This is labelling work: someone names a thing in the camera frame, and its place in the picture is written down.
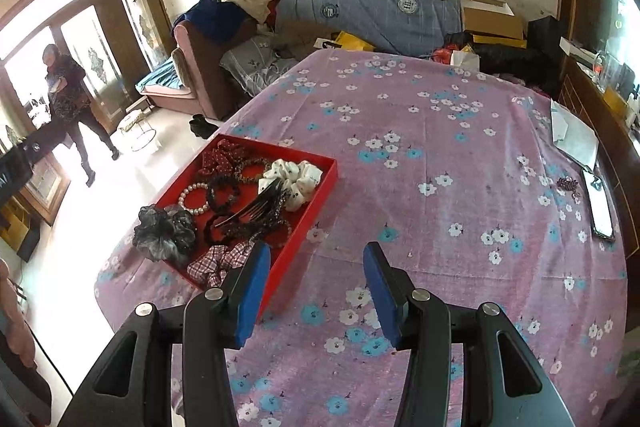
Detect black hair claw clip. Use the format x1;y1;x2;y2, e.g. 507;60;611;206
217;179;294;228

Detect red plaid scrunchie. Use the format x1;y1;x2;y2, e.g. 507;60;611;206
187;241;261;289

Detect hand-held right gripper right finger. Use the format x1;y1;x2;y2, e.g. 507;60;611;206
362;241;576;427

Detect black bag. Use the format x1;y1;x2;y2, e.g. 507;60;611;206
444;16;568;96

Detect wooden glass doors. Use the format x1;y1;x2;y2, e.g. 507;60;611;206
0;0;174;148

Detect small dark beaded ornament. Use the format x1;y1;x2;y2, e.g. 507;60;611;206
556;176;582;199

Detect small wire stool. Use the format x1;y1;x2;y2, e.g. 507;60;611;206
119;109;159;153

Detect black hair tie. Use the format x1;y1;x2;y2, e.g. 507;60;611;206
206;177;242;213

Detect black hair band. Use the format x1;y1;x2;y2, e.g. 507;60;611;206
209;213;294;251

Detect low wooden cabinet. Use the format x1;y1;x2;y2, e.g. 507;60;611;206
0;127;72;259

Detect brown blanket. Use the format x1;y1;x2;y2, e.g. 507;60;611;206
271;19;342;60

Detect blue quilt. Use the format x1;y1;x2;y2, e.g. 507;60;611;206
275;0;464;58

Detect grey organza scrunchie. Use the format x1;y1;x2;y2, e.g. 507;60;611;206
132;204;199;266

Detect grey floral pillow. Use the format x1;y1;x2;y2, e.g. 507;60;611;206
219;34;302;98

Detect long white box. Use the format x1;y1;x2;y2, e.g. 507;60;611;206
559;37;602;58

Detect white folded paper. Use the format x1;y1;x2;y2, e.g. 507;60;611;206
549;99;600;171

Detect yellow bag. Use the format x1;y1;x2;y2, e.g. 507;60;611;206
334;30;377;53

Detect red tray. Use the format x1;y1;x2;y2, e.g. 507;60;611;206
150;133;337;326

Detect dark red dotted scrunchie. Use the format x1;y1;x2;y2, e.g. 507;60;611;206
200;142;249;176

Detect white cherry print scrunchie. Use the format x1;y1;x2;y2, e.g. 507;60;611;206
257;159;324;212

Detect black shoes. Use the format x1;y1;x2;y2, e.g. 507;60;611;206
188;114;219;139

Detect brown beaded bracelet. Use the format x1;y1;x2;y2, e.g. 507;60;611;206
232;158;274;182

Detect cardboard box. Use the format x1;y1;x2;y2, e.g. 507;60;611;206
462;7;526;40

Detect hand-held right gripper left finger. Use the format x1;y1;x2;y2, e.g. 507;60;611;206
57;241;272;427

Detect pearl bracelet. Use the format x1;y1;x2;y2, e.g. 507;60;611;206
178;182;211;217

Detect beige garment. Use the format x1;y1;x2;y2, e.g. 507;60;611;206
224;0;282;26

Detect white phone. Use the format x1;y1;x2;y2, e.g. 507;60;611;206
581;169;617;241

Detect blue garment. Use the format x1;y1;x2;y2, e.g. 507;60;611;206
186;0;252;43

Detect pink sofa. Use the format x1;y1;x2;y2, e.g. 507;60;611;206
137;19;257;121

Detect yellow flat box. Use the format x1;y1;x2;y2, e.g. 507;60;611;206
471;34;529;50

